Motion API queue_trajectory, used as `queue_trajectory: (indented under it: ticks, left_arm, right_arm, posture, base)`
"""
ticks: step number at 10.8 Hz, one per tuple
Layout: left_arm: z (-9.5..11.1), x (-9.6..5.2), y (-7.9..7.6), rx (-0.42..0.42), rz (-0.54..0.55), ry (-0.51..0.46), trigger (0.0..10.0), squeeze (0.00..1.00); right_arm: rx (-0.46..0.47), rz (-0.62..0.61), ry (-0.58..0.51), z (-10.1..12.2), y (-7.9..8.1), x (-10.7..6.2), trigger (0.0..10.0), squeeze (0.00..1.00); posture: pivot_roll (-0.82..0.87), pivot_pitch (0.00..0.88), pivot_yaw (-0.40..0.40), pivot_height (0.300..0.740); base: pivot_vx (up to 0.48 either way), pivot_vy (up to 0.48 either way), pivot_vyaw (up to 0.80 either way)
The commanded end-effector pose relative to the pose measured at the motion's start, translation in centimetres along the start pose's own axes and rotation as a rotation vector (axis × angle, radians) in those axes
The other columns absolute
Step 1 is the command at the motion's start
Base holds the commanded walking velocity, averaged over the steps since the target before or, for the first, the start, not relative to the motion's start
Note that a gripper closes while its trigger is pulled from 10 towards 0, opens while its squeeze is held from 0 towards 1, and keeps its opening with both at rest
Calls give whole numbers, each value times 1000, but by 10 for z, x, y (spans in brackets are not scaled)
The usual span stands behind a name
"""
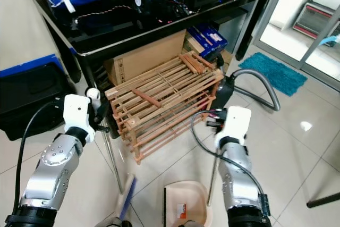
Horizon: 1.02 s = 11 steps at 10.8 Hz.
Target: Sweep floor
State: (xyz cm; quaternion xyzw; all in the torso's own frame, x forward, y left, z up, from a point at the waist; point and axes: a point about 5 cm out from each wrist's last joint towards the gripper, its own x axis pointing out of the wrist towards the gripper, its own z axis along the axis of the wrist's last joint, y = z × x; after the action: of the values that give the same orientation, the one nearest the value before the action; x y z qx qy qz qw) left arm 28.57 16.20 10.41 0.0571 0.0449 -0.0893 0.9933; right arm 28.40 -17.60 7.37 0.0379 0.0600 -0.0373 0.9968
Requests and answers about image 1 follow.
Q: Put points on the wooden slatted shoe rack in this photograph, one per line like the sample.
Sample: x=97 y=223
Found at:
x=162 y=94

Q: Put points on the black vacuum cleaner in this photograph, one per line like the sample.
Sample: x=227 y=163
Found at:
x=222 y=90

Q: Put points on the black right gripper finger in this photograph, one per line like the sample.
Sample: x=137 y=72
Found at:
x=210 y=114
x=211 y=126

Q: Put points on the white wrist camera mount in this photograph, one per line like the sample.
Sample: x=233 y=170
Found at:
x=77 y=111
x=238 y=120

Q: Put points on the black suitcase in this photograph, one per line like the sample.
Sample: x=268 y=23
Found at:
x=32 y=102

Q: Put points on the black furniture leg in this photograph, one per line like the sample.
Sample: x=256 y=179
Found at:
x=323 y=200

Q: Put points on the grey metal pole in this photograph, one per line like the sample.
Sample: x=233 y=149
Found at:
x=316 y=43

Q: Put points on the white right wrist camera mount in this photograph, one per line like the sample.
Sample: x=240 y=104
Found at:
x=238 y=120

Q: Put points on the grey sliding door frame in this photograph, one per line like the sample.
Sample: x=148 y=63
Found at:
x=271 y=9

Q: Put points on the blue printed carton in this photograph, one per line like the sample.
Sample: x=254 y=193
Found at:
x=207 y=36

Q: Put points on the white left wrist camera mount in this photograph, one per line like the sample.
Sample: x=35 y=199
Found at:
x=77 y=111

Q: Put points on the teal shaggy floor mat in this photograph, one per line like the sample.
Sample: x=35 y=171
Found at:
x=273 y=73

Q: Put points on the brown cardboard box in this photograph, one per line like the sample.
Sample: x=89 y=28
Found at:
x=141 y=59

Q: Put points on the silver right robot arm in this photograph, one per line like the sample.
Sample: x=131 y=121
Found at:
x=239 y=179

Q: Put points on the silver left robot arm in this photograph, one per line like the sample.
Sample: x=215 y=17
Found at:
x=50 y=171

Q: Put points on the black glass table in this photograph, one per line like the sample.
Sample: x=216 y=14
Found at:
x=127 y=38

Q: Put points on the red and grey metal rack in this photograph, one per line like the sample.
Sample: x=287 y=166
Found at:
x=316 y=19

